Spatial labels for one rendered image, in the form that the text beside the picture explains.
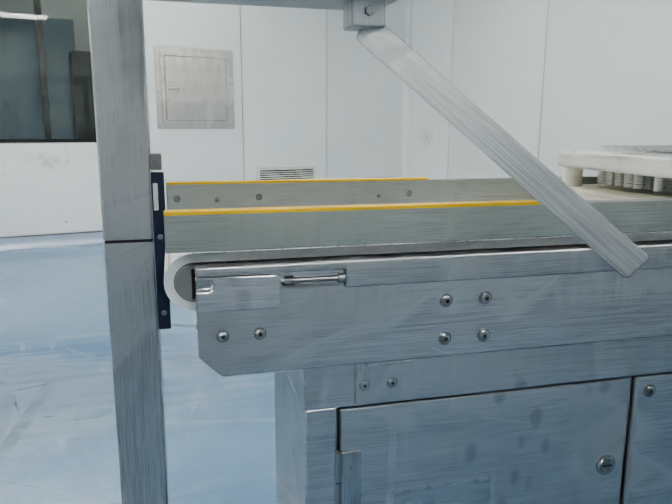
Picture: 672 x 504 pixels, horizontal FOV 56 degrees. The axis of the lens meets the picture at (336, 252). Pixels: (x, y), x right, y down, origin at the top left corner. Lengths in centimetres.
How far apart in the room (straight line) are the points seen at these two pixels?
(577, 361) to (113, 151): 58
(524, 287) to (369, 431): 21
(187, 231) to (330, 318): 15
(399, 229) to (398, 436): 24
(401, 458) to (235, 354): 23
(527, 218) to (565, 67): 447
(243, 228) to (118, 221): 31
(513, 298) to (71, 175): 528
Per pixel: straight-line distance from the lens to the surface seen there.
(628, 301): 71
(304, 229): 54
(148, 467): 93
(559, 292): 66
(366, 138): 652
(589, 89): 490
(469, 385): 69
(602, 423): 81
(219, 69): 593
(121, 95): 81
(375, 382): 65
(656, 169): 80
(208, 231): 53
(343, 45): 644
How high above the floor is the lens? 100
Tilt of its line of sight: 11 degrees down
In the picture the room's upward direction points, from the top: straight up
